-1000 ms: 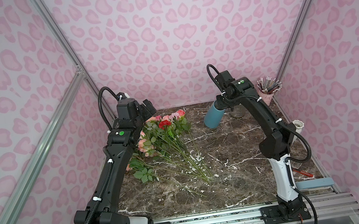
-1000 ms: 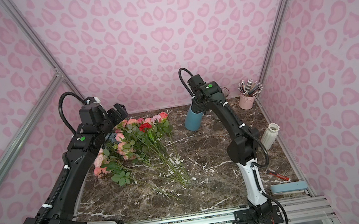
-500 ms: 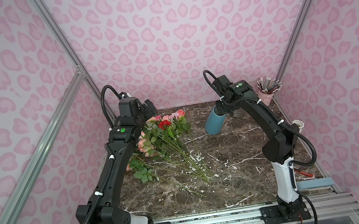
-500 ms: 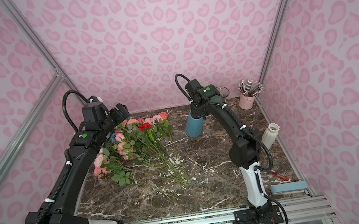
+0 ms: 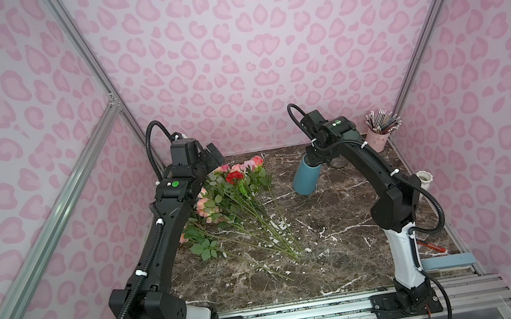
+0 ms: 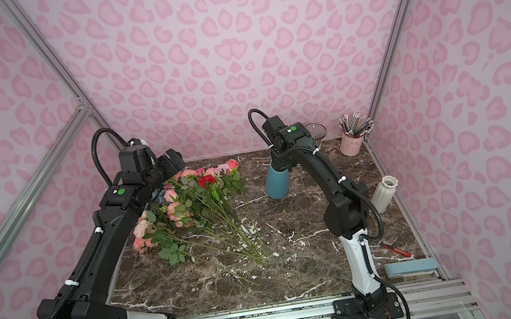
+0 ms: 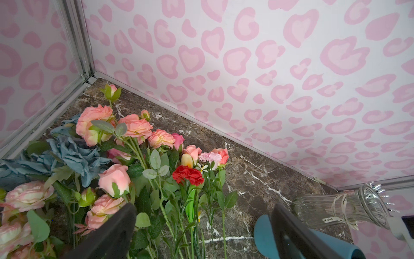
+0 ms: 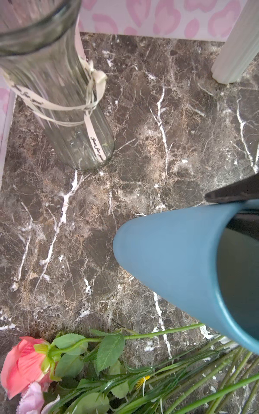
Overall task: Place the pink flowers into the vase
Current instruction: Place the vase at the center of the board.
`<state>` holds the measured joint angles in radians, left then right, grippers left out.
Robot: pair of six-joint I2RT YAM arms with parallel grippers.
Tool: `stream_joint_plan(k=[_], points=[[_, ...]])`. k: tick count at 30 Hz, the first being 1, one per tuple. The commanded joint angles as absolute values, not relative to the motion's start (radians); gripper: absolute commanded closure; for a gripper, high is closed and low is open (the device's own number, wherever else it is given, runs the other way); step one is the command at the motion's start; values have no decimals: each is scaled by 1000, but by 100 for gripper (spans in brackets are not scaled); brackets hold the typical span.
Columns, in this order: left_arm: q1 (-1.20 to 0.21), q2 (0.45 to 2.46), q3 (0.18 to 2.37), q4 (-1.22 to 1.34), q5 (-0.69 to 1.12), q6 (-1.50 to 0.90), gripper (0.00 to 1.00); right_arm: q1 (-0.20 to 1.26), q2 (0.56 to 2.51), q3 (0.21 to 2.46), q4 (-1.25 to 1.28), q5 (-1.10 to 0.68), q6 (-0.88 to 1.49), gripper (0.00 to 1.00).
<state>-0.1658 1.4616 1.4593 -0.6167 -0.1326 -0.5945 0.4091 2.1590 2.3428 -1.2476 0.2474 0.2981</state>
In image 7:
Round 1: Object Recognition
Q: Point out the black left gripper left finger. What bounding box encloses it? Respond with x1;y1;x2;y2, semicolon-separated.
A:
63;203;137;259

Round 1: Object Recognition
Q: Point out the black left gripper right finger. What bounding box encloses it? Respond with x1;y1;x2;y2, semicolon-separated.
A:
270;204;341;259

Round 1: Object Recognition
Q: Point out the clear ribbed glass vase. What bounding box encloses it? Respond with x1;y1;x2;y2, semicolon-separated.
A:
292;182;391;230

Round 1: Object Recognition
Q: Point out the pink rose with stem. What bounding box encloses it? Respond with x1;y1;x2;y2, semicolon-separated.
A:
211;148;229;166

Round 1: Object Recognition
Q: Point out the light pink carnation flower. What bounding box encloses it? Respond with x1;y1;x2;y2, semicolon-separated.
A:
198;152;222;164

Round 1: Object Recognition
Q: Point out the teal cylindrical vase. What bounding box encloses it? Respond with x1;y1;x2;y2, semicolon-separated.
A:
253;211;365;259

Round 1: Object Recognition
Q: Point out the bunch of artificial flowers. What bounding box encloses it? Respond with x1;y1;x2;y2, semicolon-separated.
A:
1;84;238;259

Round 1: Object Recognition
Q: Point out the blue grey artificial flower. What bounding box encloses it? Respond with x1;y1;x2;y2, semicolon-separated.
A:
1;114;111;191

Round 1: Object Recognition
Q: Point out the red carnation flower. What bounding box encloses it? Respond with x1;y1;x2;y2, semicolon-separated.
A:
172;166;204;186

